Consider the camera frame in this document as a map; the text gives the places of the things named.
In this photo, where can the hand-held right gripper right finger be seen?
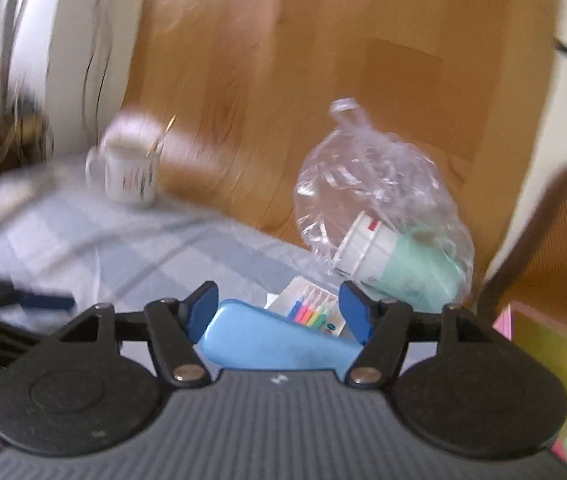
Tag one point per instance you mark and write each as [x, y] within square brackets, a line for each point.
[356, 317]

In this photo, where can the mint green cup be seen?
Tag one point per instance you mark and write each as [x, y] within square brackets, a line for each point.
[403, 265]

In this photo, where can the clear plastic bag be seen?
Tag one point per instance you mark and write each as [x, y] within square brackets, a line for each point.
[378, 195]

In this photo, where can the blue soft case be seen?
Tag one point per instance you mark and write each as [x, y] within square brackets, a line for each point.
[273, 340]

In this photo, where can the white enamel mug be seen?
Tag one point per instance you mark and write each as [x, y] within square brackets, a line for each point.
[131, 170]

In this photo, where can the striped blue white sheet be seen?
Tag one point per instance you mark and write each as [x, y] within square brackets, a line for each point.
[128, 255]

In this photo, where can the pink tin box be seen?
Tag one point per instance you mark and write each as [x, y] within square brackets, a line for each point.
[558, 375]

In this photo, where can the coloured marker packet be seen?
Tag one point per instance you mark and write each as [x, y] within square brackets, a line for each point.
[313, 310]

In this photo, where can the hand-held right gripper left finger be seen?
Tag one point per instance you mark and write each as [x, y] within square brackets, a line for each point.
[202, 310]

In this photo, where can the brown chair back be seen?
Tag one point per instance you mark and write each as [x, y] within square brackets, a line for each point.
[558, 240]

